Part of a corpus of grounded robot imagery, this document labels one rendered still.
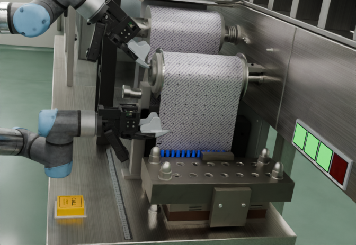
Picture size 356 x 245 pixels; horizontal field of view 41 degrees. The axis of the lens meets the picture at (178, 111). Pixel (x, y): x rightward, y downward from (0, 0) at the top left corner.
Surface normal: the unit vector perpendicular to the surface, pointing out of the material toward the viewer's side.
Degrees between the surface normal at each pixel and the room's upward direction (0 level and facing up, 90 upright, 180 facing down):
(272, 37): 90
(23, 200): 0
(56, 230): 0
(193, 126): 90
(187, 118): 90
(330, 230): 0
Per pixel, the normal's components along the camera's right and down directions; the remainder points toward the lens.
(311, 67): -0.97, -0.03
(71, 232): 0.11, -0.94
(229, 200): 0.23, 0.35
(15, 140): 0.91, -0.12
